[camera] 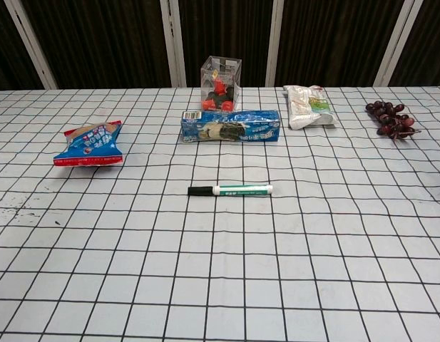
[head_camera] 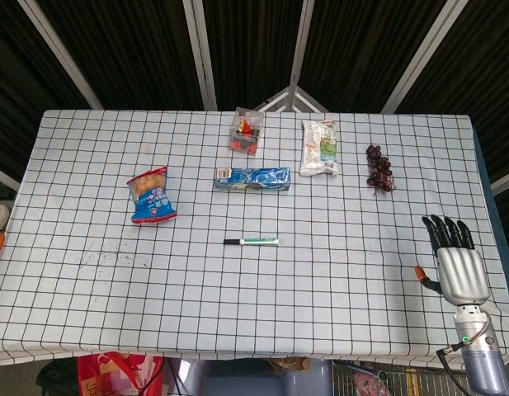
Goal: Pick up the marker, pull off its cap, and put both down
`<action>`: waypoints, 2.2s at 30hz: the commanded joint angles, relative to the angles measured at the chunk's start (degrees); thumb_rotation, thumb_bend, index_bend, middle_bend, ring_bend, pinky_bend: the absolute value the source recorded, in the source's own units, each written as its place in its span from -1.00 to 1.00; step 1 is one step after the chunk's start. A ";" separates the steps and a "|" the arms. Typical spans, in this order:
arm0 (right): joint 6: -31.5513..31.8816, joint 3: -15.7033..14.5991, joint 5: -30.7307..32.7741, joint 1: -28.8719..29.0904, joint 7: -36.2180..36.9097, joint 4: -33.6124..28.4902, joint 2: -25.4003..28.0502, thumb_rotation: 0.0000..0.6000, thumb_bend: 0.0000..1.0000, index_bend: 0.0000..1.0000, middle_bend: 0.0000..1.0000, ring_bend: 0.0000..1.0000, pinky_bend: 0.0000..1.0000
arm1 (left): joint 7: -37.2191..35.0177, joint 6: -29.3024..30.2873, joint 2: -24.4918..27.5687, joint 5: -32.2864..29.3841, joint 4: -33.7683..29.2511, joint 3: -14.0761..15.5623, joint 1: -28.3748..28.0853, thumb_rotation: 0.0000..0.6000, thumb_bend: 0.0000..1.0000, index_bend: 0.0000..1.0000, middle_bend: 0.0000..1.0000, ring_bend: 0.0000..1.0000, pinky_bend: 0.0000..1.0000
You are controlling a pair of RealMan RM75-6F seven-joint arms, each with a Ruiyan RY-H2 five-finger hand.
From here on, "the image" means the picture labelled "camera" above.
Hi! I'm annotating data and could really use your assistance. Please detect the purple grape bunch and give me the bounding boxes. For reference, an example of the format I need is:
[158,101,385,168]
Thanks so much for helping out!
[364,100,422,141]

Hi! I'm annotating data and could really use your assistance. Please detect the white green marker body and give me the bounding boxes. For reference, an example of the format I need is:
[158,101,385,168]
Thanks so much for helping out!
[213,184,275,198]

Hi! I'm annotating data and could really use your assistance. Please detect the blue cookie box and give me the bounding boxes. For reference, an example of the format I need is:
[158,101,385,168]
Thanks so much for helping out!
[180,109,282,145]

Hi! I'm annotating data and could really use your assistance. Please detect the white frame post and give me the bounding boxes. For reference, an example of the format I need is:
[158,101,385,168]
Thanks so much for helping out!
[265,0,285,88]
[374,0,424,88]
[159,0,188,88]
[4,0,59,90]

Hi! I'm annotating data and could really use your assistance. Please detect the white checkered tablecloth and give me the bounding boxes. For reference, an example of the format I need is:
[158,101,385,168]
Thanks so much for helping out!
[0,86,440,342]

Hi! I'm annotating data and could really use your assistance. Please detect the white snack packet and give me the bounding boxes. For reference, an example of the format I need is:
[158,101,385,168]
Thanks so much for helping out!
[282,84,339,130]

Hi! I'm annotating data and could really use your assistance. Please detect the clear plastic box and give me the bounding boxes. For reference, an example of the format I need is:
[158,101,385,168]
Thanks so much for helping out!
[200,55,242,113]

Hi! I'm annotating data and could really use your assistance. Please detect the blue red snack bag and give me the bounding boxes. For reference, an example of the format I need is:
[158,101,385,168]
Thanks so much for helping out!
[53,120,125,168]

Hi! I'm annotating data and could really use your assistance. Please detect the red black toy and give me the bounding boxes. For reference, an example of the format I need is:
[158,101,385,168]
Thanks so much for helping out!
[201,78,240,111]

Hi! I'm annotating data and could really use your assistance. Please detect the black marker cap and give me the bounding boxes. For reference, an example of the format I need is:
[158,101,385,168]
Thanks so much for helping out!
[187,185,217,197]

